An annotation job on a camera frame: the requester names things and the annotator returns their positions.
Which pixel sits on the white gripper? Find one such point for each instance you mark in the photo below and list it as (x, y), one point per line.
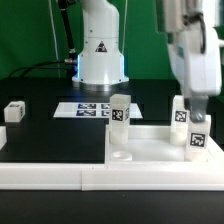
(199, 74)

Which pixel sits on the white square table top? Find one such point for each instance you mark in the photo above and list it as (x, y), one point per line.
(145, 144)

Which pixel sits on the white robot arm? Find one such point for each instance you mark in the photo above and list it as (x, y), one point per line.
(100, 65)

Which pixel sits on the white marker sheet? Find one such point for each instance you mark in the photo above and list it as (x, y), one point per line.
(82, 110)

